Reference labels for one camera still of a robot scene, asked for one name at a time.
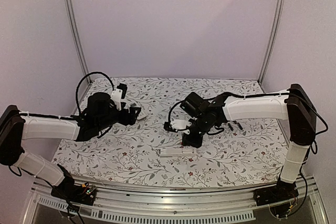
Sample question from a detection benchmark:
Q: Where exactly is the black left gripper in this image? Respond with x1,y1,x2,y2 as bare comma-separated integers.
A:
96,102,141,132

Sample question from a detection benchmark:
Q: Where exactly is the white slim remote control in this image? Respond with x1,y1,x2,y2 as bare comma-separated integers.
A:
159,148,196,157

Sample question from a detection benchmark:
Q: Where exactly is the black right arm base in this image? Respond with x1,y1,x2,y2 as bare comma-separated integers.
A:
254,180,299,219

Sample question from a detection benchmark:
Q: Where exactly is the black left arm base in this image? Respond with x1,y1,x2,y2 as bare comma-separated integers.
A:
51,165,97,206

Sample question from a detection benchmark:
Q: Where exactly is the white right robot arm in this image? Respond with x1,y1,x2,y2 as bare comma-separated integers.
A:
175,84,316,201

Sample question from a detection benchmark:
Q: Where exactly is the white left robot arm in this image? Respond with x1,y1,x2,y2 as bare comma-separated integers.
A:
1,92,141,200

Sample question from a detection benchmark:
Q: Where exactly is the floral patterned table mat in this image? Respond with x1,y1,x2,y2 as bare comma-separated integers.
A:
49,77,295,189

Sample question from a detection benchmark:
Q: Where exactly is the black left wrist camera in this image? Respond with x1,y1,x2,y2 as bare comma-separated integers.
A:
111,83,128,111

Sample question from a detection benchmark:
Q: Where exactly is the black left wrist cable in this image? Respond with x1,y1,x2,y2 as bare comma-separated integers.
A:
75,71,116,116

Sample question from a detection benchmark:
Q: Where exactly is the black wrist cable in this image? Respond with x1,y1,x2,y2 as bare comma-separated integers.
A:
75,71,116,116
167,102,190,125

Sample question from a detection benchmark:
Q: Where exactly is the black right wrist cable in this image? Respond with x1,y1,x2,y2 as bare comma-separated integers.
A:
167,102,190,125

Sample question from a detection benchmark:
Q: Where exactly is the aluminium front rail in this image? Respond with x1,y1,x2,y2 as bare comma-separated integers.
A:
23,176,331,223

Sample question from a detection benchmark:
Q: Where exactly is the left aluminium corner post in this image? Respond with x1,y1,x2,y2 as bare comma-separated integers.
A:
64,0,89,76

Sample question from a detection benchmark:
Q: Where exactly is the aluminium corner post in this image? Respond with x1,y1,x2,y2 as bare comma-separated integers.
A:
258,0,285,86
64,0,89,76

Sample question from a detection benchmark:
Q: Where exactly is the right aluminium corner post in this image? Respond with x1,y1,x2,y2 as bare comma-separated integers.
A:
258,0,285,86

